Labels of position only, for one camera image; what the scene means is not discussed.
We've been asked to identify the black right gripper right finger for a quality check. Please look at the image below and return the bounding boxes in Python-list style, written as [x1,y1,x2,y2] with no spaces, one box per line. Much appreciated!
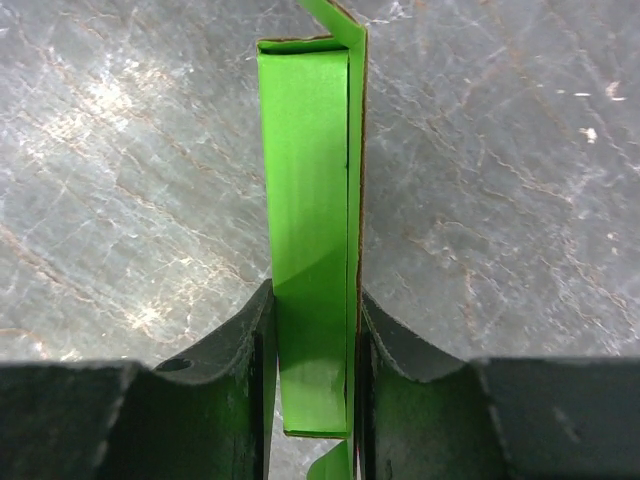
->
[357,296,639,479]

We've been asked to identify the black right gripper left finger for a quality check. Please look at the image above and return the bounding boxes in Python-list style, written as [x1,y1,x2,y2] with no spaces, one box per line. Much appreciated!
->
[1,281,276,479]

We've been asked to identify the green paper box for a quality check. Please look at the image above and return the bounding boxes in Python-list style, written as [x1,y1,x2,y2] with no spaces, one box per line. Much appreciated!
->
[257,1,368,479]

